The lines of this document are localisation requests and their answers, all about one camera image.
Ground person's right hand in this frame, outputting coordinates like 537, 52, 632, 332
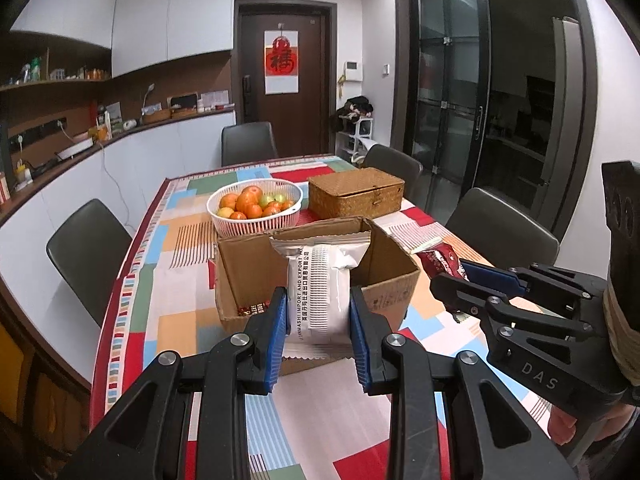
547, 402, 640, 456

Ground cardboard box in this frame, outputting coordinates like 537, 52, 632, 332
214, 216, 422, 377

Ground row of shelf bottles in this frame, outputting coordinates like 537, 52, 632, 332
10, 57, 108, 83

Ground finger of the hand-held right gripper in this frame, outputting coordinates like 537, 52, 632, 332
459, 259, 609, 319
430, 274, 596, 346

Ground white snack packet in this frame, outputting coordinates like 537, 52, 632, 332
269, 232, 372, 361

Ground white wall cabinets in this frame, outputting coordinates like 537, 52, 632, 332
10, 0, 236, 78

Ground woven wicker lidded box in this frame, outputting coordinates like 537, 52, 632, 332
307, 167, 406, 221

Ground colourful patchwork tablecloth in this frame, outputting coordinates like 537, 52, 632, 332
90, 154, 566, 480

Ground dark red snack packet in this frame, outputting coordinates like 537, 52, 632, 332
415, 242, 473, 286

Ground black framed glass door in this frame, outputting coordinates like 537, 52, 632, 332
395, 0, 598, 241

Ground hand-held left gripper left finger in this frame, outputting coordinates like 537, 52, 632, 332
57, 285, 292, 480

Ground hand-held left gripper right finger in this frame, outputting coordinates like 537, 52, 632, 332
349, 285, 581, 480

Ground dark grey dining chair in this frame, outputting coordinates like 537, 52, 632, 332
46, 198, 133, 328
445, 187, 560, 271
362, 144, 424, 201
221, 121, 279, 167

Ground white flat tray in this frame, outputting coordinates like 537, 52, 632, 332
55, 140, 95, 160

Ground white slotted fruit basket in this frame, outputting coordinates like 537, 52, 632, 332
206, 179, 304, 238

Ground white shelf trolley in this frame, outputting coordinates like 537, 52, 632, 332
336, 116, 375, 165

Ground white flat wrapper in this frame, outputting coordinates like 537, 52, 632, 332
410, 236, 444, 255

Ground dark brown door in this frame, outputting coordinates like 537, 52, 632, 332
234, 0, 337, 158

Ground white cable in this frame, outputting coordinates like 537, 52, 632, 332
100, 145, 136, 231

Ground white curved sideboard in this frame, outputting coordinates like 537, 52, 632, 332
0, 105, 237, 281

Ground dark bag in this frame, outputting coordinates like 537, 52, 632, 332
336, 96, 375, 121

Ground pile of oranges and apples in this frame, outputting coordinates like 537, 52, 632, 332
217, 186, 296, 221

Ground white and red door poster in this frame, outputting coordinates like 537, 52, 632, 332
264, 30, 300, 95

